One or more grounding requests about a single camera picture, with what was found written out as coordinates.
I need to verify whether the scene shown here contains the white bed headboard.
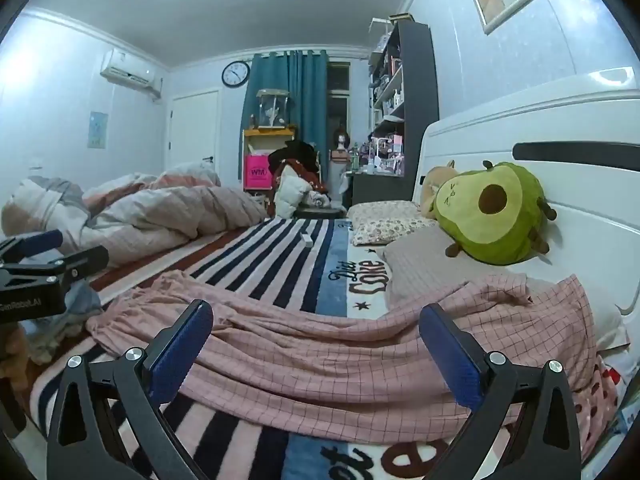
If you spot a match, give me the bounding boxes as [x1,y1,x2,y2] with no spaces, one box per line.
[412,67,640,351]

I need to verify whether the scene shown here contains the round wall clock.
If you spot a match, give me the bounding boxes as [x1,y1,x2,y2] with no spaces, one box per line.
[221,61,251,88]

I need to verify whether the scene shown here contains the mannequin head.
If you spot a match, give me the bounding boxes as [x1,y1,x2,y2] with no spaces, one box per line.
[332,129,351,163]

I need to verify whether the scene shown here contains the light blue wall poster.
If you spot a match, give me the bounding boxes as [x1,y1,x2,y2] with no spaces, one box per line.
[88,111,109,149]

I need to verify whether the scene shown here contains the teal curtain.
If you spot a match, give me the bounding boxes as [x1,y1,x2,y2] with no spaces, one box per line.
[240,50,331,161]

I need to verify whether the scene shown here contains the floral pillow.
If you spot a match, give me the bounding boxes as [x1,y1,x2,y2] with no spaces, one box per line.
[346,201,438,247]

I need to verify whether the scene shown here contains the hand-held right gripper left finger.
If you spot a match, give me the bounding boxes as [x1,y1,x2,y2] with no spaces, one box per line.
[46,299,215,480]

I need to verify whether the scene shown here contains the window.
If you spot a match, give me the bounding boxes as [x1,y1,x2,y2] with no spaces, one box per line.
[325,62,352,151]

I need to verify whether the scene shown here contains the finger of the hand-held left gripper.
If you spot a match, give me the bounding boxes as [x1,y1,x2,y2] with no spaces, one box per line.
[0,229,65,265]
[0,245,110,288]

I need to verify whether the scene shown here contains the dark clothes pile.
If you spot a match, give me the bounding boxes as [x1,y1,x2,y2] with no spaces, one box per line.
[268,140,321,176]

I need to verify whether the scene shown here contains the dark tall bookshelf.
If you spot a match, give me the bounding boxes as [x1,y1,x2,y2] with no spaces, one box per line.
[368,15,440,191]

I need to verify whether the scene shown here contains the pink bag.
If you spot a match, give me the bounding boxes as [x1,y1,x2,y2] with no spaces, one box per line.
[244,155,273,192]

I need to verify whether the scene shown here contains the pink grey knit pillow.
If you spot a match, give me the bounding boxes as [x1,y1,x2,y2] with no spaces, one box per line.
[382,225,626,341]

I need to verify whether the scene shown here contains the white puffer jacket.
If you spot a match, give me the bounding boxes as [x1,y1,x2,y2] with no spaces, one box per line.
[274,165,313,220]

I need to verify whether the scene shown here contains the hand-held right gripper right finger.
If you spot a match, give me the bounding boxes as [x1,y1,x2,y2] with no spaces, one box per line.
[419,303,583,480]

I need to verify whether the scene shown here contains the tan plush toy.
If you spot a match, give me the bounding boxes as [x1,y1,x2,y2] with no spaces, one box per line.
[419,160,460,220]

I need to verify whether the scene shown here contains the striped printed blanket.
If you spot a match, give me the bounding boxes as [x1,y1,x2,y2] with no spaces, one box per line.
[30,217,621,480]

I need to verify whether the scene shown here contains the white air conditioner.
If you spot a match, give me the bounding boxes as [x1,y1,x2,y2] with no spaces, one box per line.
[100,49,163,101]

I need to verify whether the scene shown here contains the crumpled pink grey duvet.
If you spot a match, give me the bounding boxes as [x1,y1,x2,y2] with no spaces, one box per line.
[0,162,268,268]

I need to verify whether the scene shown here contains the white door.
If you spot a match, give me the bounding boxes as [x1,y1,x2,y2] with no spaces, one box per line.
[167,89,221,186]

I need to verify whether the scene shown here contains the glass tank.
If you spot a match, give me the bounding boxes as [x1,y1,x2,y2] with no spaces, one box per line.
[256,89,291,128]

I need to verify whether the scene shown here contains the grey blue cloth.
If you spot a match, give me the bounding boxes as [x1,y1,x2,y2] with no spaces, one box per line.
[22,280,103,366]

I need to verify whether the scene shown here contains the pink checked pants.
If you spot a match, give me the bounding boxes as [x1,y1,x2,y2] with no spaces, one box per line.
[86,269,600,445]

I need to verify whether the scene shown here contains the yellow shelf unit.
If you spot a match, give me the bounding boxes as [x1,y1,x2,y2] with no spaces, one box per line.
[242,126,297,193]

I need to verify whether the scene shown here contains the green avocado plush toy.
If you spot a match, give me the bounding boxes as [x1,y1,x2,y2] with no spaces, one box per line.
[434,161,557,266]

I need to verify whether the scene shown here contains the dark desk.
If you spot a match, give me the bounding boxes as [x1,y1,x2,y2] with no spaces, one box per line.
[345,170,416,208]

